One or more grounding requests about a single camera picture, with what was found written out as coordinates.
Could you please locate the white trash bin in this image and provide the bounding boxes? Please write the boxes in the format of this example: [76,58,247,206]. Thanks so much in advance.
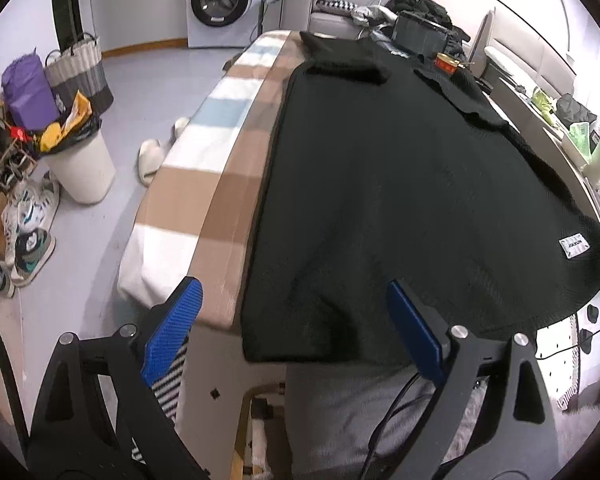
[40,125,117,205]

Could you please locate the grey sofa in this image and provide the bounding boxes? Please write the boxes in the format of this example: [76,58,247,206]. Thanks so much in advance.
[262,0,381,41]

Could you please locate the beige upright board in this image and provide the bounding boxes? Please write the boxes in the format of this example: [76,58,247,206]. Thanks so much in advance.
[467,9,497,78]

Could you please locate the wooden stool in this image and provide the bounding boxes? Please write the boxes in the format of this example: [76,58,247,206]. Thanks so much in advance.
[232,382,288,480]

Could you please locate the yellow green cloth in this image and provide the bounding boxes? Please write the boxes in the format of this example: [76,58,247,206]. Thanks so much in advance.
[530,87,556,126]

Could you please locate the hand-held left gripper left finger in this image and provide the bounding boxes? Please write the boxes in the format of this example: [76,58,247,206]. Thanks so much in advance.
[27,276,211,478]

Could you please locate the white dotted cloth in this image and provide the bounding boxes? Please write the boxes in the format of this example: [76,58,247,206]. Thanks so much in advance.
[532,280,600,411]

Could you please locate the red round tin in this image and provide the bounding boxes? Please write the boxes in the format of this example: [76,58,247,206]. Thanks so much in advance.
[434,52,461,75]

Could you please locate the black jacket pile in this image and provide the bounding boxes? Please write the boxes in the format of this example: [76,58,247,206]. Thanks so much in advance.
[385,0,473,43]

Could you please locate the grey side cabinet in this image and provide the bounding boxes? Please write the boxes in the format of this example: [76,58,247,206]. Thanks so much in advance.
[485,80,600,221]

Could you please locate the white sneaker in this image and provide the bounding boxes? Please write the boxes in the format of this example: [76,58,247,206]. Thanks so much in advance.
[1,172,61,241]

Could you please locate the beige sofa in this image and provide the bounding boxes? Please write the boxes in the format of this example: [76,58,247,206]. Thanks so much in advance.
[482,7,600,111]

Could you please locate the person's grey pants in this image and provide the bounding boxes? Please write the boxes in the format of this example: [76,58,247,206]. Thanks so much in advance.
[285,362,481,480]

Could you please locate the black white striped cloth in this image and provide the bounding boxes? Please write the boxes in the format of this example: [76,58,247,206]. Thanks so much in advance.
[132,340,188,461]

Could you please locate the striped woven basket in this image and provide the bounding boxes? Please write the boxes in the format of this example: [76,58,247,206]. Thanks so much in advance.
[45,32,115,116]

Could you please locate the purple bag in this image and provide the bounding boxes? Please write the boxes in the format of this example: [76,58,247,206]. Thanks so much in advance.
[1,50,61,126]

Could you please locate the dark grey cloth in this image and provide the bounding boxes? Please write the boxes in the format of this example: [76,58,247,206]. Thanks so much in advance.
[555,94,598,126]

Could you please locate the white cabinet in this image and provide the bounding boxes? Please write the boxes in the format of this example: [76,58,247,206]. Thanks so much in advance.
[87,0,191,57]

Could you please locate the green packet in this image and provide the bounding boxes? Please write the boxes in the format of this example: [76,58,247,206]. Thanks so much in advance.
[569,122,593,156]

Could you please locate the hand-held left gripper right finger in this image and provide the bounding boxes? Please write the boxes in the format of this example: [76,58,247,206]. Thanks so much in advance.
[386,280,563,480]

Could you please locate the yellow packaging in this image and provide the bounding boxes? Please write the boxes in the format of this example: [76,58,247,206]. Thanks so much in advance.
[40,91,92,153]

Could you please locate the plaid blanket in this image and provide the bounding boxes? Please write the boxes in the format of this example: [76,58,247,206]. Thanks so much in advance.
[117,30,306,332]

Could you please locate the black knitted sweater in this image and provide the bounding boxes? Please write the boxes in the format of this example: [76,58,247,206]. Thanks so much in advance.
[240,30,600,367]

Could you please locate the black cable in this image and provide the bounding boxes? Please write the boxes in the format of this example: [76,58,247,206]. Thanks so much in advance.
[365,365,423,480]
[0,292,31,461]

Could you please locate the black storage box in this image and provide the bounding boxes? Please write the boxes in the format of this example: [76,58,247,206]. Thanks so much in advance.
[392,10,451,56]

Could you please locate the white washing machine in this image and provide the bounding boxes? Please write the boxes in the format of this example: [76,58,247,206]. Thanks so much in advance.
[186,0,268,50]

